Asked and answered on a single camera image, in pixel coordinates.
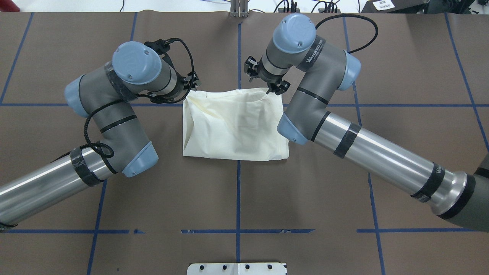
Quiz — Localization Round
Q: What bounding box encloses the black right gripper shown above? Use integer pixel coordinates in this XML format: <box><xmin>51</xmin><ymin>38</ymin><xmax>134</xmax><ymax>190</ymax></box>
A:
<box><xmin>243</xmin><ymin>56</ymin><xmax>290</xmax><ymax>95</ymax></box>

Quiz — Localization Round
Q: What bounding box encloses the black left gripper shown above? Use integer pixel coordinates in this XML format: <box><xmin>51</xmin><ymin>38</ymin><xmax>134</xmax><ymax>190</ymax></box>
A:
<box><xmin>170</xmin><ymin>70</ymin><xmax>201</xmax><ymax>100</ymax></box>

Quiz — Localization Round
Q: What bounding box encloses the cream cat print shirt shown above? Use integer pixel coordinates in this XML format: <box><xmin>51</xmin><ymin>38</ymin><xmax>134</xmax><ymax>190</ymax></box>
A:
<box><xmin>182</xmin><ymin>88</ymin><xmax>289</xmax><ymax>161</ymax></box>

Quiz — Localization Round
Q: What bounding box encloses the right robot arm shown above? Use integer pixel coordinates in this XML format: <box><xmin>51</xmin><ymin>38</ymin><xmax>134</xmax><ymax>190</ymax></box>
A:
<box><xmin>244</xmin><ymin>13</ymin><xmax>489</xmax><ymax>232</ymax></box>

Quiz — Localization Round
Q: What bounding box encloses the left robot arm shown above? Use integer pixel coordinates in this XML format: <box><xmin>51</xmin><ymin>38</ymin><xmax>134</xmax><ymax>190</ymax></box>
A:
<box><xmin>0</xmin><ymin>38</ymin><xmax>200</xmax><ymax>232</ymax></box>

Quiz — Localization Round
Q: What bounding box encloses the black power adapter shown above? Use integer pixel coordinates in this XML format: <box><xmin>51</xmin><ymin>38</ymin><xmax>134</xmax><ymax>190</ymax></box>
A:
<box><xmin>360</xmin><ymin>0</ymin><xmax>430</xmax><ymax>14</ymax></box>

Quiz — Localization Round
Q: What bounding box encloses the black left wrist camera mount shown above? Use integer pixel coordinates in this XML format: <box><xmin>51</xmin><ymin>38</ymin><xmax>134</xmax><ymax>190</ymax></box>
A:
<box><xmin>144</xmin><ymin>39</ymin><xmax>175</xmax><ymax>69</ymax></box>

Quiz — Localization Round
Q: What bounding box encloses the aluminium frame post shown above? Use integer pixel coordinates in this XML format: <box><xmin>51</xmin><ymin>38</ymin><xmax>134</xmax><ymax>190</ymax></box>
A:
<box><xmin>229</xmin><ymin>0</ymin><xmax>249</xmax><ymax>18</ymax></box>

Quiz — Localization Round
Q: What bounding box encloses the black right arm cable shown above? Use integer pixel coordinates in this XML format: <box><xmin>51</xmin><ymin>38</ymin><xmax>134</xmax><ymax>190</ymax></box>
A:
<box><xmin>315</xmin><ymin>14</ymin><xmax>379</xmax><ymax>54</ymax></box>

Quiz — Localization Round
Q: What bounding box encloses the white camera pole with base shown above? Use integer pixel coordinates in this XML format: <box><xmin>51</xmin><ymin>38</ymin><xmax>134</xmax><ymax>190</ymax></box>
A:
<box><xmin>186</xmin><ymin>262</ymin><xmax>288</xmax><ymax>275</ymax></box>

